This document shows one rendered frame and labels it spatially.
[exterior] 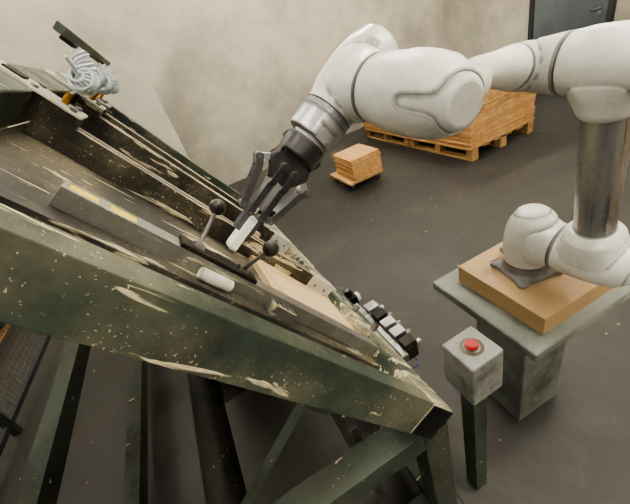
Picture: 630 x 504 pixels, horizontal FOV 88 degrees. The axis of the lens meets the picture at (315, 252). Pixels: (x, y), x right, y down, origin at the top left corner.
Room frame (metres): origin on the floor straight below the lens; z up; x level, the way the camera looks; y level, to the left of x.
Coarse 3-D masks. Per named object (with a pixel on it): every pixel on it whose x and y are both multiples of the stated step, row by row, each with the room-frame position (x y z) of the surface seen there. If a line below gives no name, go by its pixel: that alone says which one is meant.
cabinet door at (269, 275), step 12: (264, 264) 0.99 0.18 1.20; (264, 276) 0.86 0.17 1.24; (276, 276) 0.94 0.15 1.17; (288, 276) 1.03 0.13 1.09; (276, 288) 0.80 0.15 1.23; (288, 288) 0.88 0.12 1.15; (300, 288) 0.97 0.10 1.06; (300, 300) 0.83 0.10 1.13; (312, 300) 0.91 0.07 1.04; (324, 300) 1.00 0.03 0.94; (324, 312) 0.85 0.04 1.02; (336, 312) 0.93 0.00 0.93; (348, 324) 0.87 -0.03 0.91
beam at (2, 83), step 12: (0, 72) 0.90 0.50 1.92; (24, 72) 1.10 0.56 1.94; (36, 72) 1.25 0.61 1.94; (0, 84) 0.78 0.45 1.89; (12, 84) 0.85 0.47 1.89; (48, 84) 1.18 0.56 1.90; (60, 84) 1.35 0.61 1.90; (0, 96) 0.75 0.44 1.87; (12, 96) 0.81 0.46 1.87; (24, 96) 0.89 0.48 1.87; (36, 96) 0.98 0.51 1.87; (60, 96) 1.25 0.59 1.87; (0, 108) 0.78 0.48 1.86; (12, 108) 0.85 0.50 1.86; (24, 108) 0.94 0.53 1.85; (36, 108) 1.05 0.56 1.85; (0, 120) 0.82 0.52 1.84; (12, 120) 0.90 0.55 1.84; (24, 120) 1.00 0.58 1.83
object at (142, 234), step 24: (72, 192) 0.60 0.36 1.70; (96, 216) 0.61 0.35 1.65; (120, 216) 0.62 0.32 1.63; (144, 240) 0.62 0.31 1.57; (168, 240) 0.63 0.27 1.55; (192, 264) 0.63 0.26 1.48; (240, 288) 0.65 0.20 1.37; (264, 288) 0.67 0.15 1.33; (312, 312) 0.70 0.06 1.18; (336, 336) 0.70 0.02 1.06; (360, 336) 0.73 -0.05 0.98
